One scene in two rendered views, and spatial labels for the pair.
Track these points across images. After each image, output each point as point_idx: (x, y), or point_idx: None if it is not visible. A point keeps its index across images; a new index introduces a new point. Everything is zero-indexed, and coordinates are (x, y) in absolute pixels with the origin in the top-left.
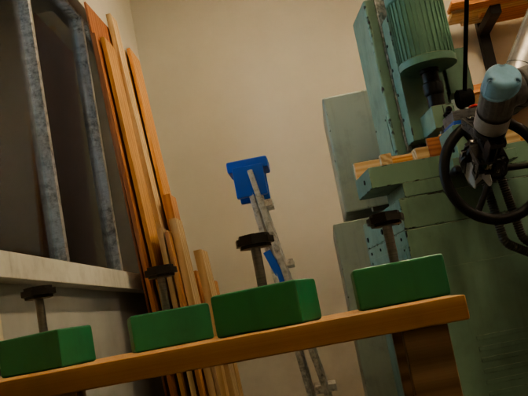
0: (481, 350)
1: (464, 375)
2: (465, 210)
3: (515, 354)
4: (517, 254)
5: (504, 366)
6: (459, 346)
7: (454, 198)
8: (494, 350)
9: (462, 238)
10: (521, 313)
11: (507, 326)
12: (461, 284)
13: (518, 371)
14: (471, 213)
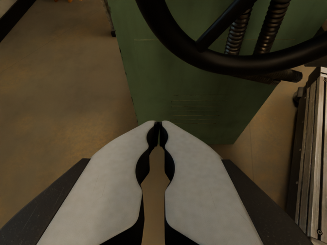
0: (172, 102)
1: (155, 111)
2: (170, 50)
3: (198, 107)
4: (247, 40)
5: (187, 111)
6: (155, 97)
7: (151, 23)
8: (183, 103)
9: (187, 8)
10: (218, 87)
11: (201, 93)
12: (169, 59)
13: (196, 113)
14: (181, 57)
